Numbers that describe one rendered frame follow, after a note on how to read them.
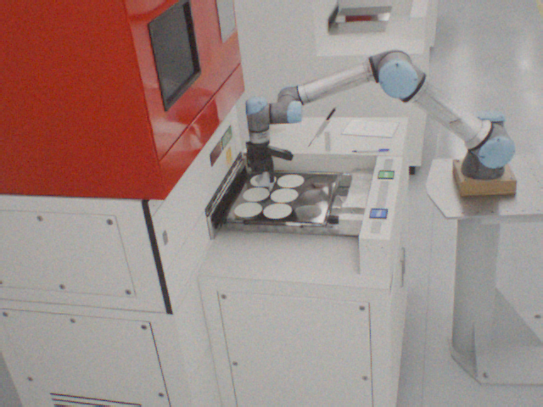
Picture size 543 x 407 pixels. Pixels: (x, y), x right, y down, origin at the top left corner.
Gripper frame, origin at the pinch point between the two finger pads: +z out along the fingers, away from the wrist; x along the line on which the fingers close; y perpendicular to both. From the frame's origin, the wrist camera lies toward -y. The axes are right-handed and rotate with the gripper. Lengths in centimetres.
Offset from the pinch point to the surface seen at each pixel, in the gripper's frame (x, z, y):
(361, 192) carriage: 13.8, 3.3, -29.8
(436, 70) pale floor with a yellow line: -292, 91, -238
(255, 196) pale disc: 1.4, 1.3, 6.6
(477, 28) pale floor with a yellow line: -377, 91, -333
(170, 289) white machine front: 44, 1, 46
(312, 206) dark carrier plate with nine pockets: 17.7, 1.4, -9.6
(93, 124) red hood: 40, -54, 56
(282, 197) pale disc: 7.3, 1.3, -2.0
